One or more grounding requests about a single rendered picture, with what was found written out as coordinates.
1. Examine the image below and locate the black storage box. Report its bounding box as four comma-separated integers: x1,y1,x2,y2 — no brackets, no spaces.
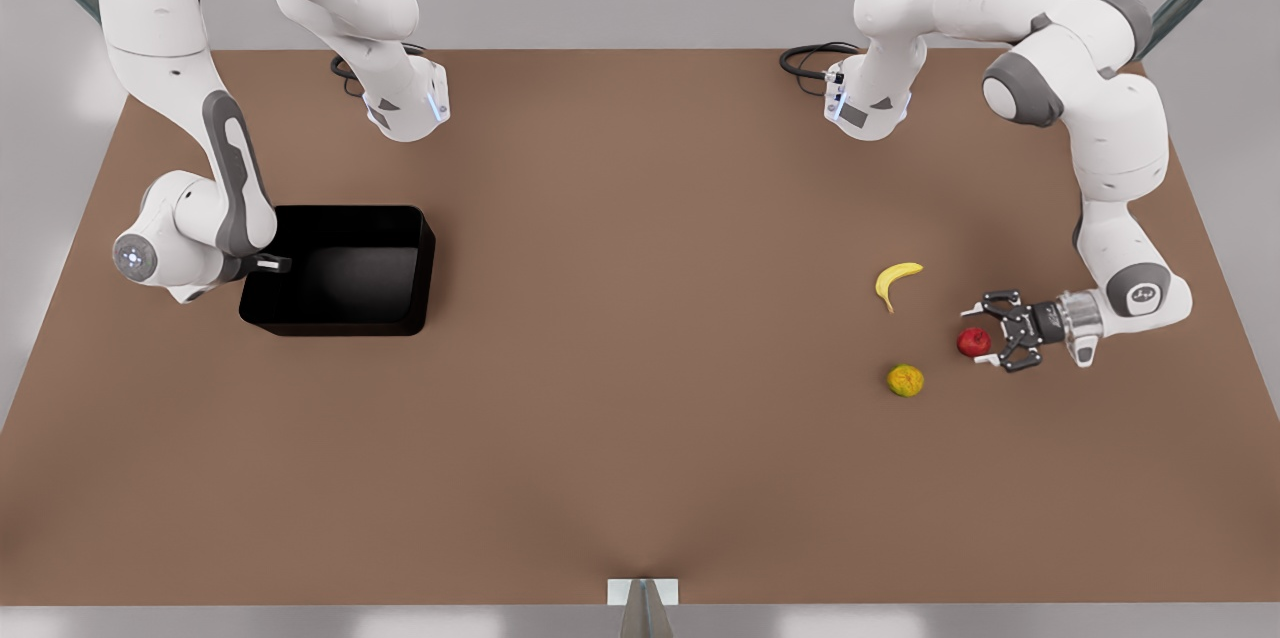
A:
238,205,437,337

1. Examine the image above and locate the yellow banana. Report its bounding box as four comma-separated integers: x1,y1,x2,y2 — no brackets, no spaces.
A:
875,262,925,315

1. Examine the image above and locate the black cable loop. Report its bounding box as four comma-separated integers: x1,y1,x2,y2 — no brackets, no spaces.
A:
330,42,428,100
779,42,864,100

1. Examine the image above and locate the silver frame post with foot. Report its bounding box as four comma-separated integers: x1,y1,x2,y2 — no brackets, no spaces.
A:
607,578,680,638

